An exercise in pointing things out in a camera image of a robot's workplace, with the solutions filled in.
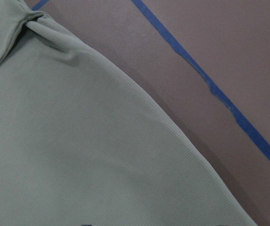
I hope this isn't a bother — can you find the sage green long-sleeve shirt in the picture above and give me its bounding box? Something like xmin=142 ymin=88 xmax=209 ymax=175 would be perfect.
xmin=0 ymin=0 xmax=254 ymax=226

